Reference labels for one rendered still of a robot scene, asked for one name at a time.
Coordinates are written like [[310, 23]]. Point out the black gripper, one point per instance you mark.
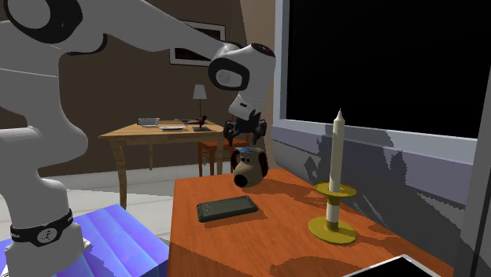
[[245, 122]]

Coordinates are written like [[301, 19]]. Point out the orange wooden table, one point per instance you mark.
[[268, 245]]

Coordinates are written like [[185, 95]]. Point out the dark green phone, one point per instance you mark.
[[226, 208]]

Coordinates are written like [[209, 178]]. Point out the black tablet with white frame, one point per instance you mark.
[[395, 268]]

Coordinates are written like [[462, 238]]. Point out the white candle in yellow holder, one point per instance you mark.
[[334, 184]]

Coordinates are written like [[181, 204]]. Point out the white plate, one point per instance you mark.
[[172, 128]]

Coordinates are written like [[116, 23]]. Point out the orange wooden chair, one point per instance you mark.
[[209, 149]]

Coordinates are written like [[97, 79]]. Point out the framed wall picture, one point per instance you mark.
[[191, 55]]

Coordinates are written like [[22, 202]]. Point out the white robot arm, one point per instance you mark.
[[34, 99]]

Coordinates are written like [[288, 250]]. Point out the blue robot stand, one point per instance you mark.
[[119, 245]]

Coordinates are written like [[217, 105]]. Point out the table lamp with white shade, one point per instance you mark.
[[199, 100]]

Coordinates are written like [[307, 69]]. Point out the large dark window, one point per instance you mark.
[[383, 57]]

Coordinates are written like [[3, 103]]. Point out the clear glass bowl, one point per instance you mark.
[[148, 122]]

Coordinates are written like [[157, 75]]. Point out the light wooden dining table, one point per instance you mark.
[[130, 136]]

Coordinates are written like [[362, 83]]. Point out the brown dog head mug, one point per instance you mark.
[[249, 168]]

